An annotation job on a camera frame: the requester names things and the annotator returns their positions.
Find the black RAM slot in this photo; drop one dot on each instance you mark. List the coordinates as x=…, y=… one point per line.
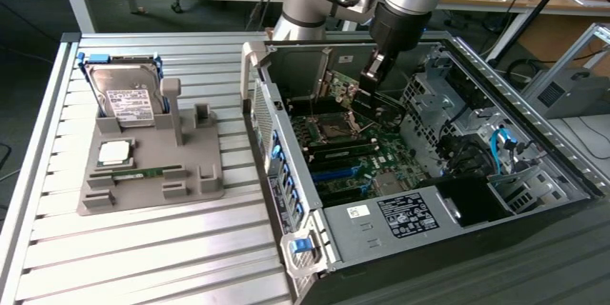
x=304, y=106
x=340, y=146
x=343, y=156

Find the grey computer tower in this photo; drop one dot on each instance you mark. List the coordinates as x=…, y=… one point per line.
x=576, y=98

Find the grey chipset heat sink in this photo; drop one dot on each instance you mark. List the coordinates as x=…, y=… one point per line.
x=389, y=184

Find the blue case latch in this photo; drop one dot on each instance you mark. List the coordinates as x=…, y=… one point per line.
x=300, y=246

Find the grey plastic parts rack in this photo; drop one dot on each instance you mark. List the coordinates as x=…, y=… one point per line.
x=143, y=190

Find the silver disk bay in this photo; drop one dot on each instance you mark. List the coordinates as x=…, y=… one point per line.
x=522, y=194

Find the black stand pole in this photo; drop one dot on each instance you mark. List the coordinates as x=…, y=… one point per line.
x=534, y=15

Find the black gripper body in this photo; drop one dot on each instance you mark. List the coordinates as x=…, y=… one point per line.
x=397, y=30

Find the green RAM stick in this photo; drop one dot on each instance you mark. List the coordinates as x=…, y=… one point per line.
x=137, y=173

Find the grey power supply unit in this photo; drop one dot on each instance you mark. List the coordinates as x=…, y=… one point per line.
x=367, y=237

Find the silver CPU chip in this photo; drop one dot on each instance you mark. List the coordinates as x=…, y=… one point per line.
x=113, y=151

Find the aluminium profile frame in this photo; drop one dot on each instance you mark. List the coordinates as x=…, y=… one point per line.
x=600, y=30

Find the green motherboard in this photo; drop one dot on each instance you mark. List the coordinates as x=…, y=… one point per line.
x=395, y=151

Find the CPU socket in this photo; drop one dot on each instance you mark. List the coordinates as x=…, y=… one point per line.
x=333, y=128

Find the black Nvidia graphics card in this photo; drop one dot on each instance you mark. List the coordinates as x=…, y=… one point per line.
x=340, y=87

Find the metal socket cover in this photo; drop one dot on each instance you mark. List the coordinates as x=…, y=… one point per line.
x=356, y=121

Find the silver metal drive cage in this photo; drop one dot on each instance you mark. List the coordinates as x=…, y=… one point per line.
x=425, y=103

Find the hard disk in blue caddy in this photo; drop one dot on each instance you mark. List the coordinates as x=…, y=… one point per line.
x=124, y=87

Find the open grey PC case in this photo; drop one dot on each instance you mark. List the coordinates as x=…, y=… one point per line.
x=264, y=115

